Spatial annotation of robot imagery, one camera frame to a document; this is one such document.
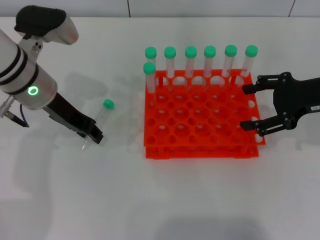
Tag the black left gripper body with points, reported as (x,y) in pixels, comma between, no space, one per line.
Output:
(67,112)

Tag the orange test tube rack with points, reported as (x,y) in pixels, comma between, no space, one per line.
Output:
(200,117)

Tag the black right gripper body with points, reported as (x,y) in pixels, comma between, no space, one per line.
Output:
(292,100)

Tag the clear green-capped test tube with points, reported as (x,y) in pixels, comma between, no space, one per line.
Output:
(170,52)
(210,51)
(231,50)
(149,68)
(108,104)
(251,51)
(151,52)
(191,51)

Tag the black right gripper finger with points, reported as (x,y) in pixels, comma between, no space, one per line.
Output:
(248,88)
(247,125)

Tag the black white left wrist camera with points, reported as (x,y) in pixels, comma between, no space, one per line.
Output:
(42,20)

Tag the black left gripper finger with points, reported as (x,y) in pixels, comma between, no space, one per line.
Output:
(81,133)
(96,135)

